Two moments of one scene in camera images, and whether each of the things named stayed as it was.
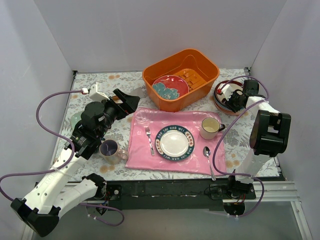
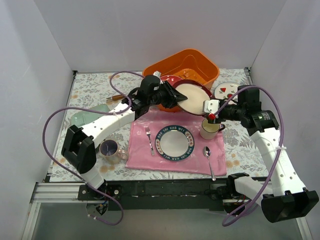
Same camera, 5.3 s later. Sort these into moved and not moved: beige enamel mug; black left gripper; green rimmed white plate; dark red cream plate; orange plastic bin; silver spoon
Moved: dark red cream plate; black left gripper
Not moved: silver spoon; orange plastic bin; beige enamel mug; green rimmed white plate
